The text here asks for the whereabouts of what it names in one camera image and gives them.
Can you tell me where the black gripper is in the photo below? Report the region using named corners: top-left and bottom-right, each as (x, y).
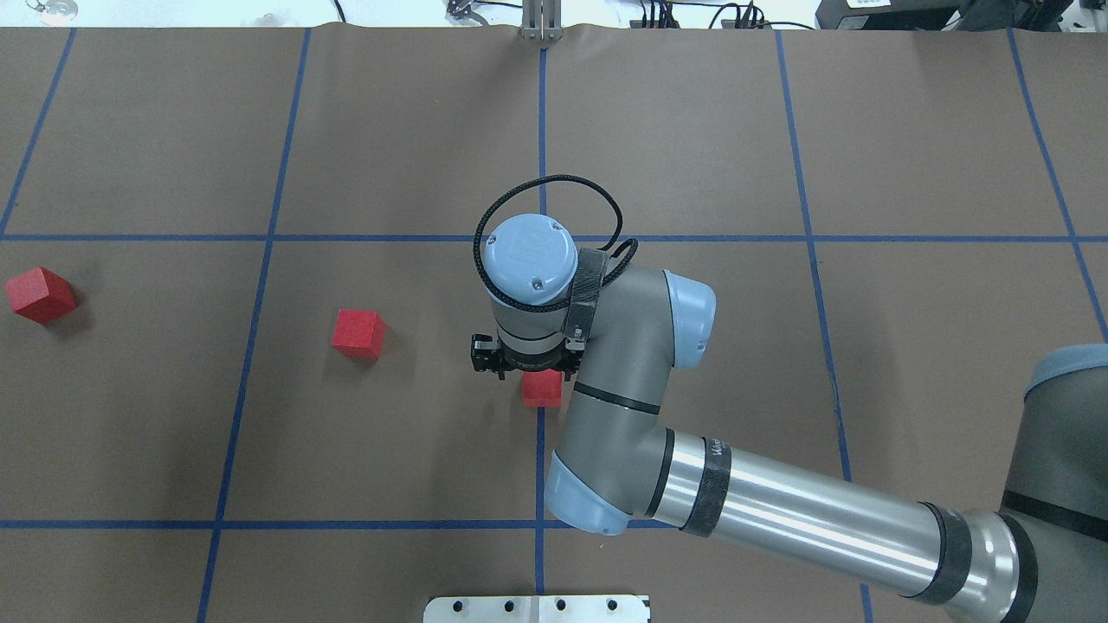
top-left (470, 334), bottom-right (583, 380)

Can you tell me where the red block moved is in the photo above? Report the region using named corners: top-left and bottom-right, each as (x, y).
top-left (330, 308), bottom-right (388, 360)
top-left (521, 369), bottom-right (563, 409)

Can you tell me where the red block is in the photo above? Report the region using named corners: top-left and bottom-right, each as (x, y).
top-left (6, 266), bottom-right (78, 324)

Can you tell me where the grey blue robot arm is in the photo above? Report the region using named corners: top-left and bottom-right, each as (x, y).
top-left (424, 235), bottom-right (1105, 622)

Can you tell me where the brown paper table mat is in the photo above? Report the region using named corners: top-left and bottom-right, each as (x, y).
top-left (3, 23), bottom-right (1105, 622)

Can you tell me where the clear tape roll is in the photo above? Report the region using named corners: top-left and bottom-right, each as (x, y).
top-left (24, 0), bottom-right (80, 25)

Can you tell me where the black box top right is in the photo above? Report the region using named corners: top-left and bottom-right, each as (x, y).
top-left (815, 1), bottom-right (1075, 32)

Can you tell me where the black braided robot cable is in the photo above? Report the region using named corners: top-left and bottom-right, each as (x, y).
top-left (473, 174), bottom-right (640, 314)

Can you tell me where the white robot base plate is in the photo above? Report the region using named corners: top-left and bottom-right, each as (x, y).
top-left (422, 593), bottom-right (653, 622)

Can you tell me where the aluminium frame post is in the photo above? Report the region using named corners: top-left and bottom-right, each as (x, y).
top-left (521, 0), bottom-right (564, 41)

